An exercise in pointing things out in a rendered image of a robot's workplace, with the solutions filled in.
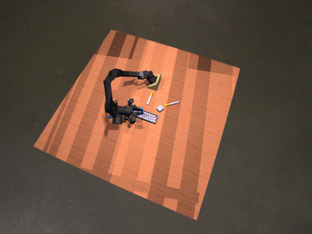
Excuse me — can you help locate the black keyboard with white keys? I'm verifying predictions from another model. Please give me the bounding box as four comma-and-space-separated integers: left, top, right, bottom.
133, 110, 158, 124

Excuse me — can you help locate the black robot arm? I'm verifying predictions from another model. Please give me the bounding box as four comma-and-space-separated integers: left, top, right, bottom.
103, 68, 157, 124

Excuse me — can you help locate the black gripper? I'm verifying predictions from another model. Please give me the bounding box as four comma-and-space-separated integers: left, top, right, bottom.
123, 98, 143, 124

